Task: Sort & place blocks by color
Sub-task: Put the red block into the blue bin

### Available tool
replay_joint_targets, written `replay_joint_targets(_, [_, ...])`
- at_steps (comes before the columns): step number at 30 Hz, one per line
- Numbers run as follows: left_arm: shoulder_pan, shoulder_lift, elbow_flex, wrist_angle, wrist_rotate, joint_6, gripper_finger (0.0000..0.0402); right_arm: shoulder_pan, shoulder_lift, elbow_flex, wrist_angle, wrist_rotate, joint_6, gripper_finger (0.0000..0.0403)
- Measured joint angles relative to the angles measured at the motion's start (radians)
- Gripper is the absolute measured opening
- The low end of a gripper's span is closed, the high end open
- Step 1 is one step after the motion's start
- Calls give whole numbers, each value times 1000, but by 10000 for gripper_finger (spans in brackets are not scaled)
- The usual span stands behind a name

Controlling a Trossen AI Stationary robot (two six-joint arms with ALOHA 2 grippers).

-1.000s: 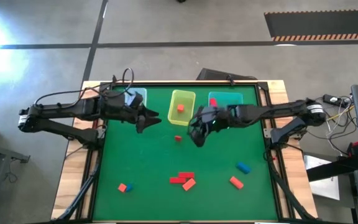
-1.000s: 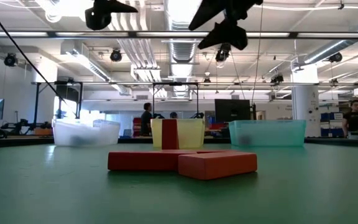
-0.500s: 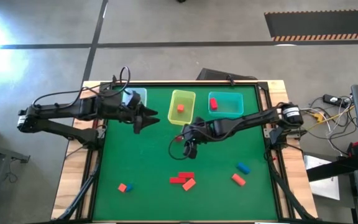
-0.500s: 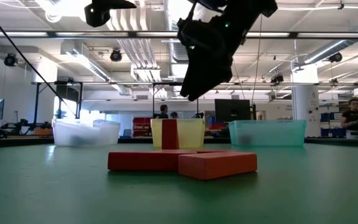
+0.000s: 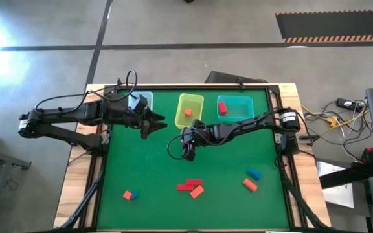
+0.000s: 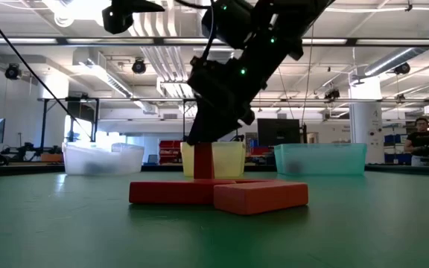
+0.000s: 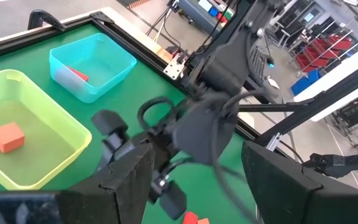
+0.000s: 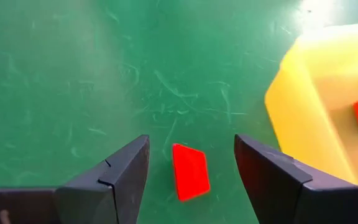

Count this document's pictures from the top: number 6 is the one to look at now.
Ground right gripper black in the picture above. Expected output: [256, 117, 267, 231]
[186, 58, 264, 147]

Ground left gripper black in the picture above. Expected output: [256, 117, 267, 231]
[101, 0, 166, 35]

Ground orange long wooden block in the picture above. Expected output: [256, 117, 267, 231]
[213, 181, 310, 217]

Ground red storage bin rack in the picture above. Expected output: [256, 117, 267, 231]
[158, 139, 182, 165]

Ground yellow translucent plastic bin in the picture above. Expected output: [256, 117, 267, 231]
[179, 141, 247, 179]

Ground black monitor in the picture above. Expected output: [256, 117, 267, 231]
[257, 118, 302, 147]

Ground white translucent plastic bin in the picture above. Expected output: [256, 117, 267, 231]
[62, 141, 145, 176]

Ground teal translucent plastic bin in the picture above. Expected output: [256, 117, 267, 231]
[273, 143, 368, 176]

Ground white round pillar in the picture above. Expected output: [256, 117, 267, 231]
[349, 76, 385, 165]

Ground blue storage bins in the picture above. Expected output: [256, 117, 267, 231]
[384, 133, 417, 165]

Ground overhead LED light bar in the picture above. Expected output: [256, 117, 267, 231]
[0, 36, 429, 48]

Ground person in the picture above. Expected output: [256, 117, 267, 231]
[403, 117, 429, 167]

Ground black hanging cable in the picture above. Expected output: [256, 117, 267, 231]
[0, 0, 93, 141]

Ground black aluminium table frame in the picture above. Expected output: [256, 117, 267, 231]
[0, 162, 429, 179]

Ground silver air duct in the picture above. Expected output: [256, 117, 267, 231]
[363, 25, 429, 77]

